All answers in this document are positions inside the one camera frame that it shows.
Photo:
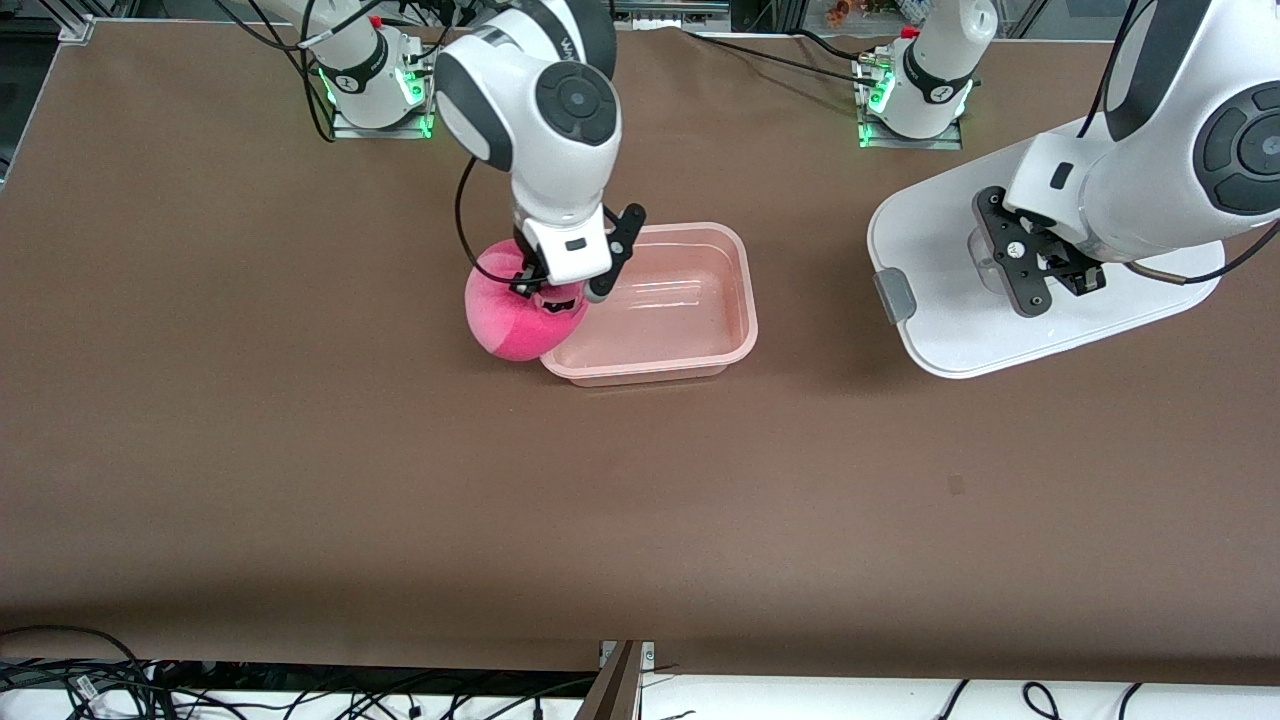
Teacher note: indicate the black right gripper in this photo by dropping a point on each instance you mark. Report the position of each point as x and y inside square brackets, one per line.
[556, 296]

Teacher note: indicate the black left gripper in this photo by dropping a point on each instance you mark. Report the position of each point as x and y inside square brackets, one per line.
[1078, 272]

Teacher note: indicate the pink plush toy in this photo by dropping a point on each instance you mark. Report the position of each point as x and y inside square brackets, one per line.
[505, 320]

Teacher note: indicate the white box lid grey clips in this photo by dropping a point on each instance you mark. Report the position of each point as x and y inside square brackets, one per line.
[950, 270]

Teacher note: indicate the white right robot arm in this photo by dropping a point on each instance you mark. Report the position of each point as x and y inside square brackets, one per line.
[545, 150]

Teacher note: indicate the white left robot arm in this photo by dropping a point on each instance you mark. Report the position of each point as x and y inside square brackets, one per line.
[1150, 190]

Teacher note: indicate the pink plastic box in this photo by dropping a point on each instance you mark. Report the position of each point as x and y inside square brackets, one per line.
[660, 300]

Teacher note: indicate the brown table cover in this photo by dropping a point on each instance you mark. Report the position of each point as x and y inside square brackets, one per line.
[700, 550]

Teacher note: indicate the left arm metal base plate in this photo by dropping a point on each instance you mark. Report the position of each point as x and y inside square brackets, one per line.
[950, 140]

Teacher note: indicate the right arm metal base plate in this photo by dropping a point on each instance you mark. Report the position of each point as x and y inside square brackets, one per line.
[385, 130]

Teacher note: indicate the aluminium rail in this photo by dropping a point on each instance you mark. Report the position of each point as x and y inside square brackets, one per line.
[665, 10]

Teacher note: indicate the aluminium post with bracket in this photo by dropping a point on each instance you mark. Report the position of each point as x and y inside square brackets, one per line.
[612, 685]

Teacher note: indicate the aluminium frame profile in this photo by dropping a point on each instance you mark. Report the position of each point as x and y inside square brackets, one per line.
[75, 22]

